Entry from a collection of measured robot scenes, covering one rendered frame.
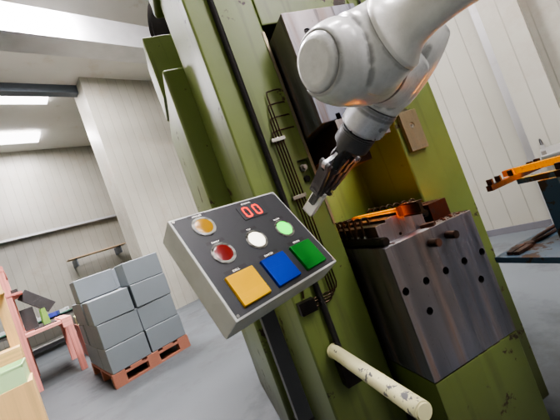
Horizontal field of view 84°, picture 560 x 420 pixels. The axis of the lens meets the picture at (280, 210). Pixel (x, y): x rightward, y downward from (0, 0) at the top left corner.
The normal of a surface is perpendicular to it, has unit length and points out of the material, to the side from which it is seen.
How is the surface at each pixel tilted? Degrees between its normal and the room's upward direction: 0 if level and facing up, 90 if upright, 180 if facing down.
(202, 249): 60
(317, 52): 92
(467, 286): 90
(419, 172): 90
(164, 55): 90
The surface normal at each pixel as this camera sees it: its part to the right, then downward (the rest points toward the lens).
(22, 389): 0.61, -0.25
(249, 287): 0.37, -0.69
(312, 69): -0.77, 0.29
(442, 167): 0.28, -0.13
